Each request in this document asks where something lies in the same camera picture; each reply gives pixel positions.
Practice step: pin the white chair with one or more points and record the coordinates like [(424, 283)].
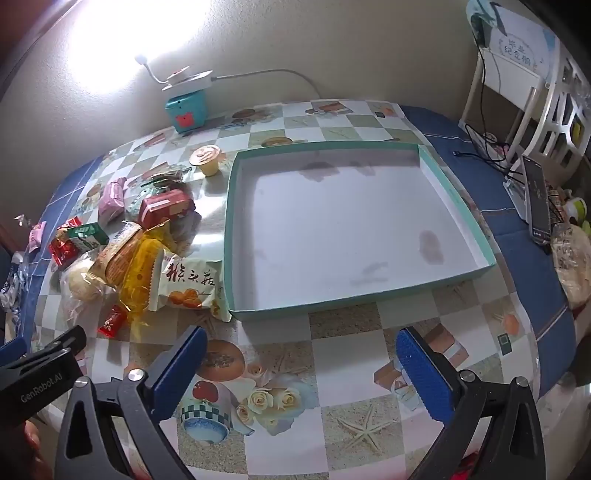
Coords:
[(473, 92)]

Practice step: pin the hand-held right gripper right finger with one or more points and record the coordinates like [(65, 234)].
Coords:
[(425, 374)]

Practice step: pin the small clear wrapper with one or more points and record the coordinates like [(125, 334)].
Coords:
[(21, 219)]

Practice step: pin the teal cardboard box tray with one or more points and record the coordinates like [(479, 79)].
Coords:
[(346, 221)]

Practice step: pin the white paper sign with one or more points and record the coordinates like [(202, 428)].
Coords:
[(521, 37)]

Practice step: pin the bread bun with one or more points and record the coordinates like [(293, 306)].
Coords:
[(81, 281)]

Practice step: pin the black pink bag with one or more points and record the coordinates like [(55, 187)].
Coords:
[(496, 147)]

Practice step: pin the orange striped snack packet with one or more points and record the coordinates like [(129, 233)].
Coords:
[(117, 258)]

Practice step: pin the black smartphone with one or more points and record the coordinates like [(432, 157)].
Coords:
[(538, 203)]

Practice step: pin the white lattice shelf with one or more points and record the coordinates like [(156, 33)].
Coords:
[(551, 115)]

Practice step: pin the red cookie snack packet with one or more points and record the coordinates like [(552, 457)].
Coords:
[(62, 251)]

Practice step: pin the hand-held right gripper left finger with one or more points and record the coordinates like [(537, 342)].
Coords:
[(178, 369)]

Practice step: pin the pudding cup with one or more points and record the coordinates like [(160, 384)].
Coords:
[(206, 157)]

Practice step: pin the white phone stand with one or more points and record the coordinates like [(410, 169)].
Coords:
[(515, 194)]

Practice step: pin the person's left hand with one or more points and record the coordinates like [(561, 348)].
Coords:
[(32, 436)]

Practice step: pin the yellow snack packet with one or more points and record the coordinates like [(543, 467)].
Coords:
[(141, 272)]

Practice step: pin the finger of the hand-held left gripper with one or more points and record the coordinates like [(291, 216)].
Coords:
[(64, 341), (13, 350)]

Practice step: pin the green white toy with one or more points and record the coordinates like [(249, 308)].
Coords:
[(577, 212)]

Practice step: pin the teal cloth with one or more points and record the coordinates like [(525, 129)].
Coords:
[(478, 23)]

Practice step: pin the white snack packet orange print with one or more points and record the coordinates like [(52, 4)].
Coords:
[(189, 281)]

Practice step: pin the clear bag of bread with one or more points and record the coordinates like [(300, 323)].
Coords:
[(572, 267)]

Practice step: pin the pink snack packet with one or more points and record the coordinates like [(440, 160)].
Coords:
[(111, 203)]

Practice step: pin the small red candy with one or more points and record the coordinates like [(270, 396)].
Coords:
[(112, 321)]

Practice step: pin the dark red snack packet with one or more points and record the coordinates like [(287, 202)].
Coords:
[(166, 205)]

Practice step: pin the small pink packet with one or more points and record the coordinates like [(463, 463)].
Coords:
[(38, 235)]

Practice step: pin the green snack carton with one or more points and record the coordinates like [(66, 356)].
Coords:
[(87, 235)]

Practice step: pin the checkered printed tablecloth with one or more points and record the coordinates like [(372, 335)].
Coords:
[(323, 341)]

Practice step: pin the small teal box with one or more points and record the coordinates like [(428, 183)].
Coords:
[(187, 110)]

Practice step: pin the clear gold snack packet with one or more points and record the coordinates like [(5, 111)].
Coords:
[(166, 180)]

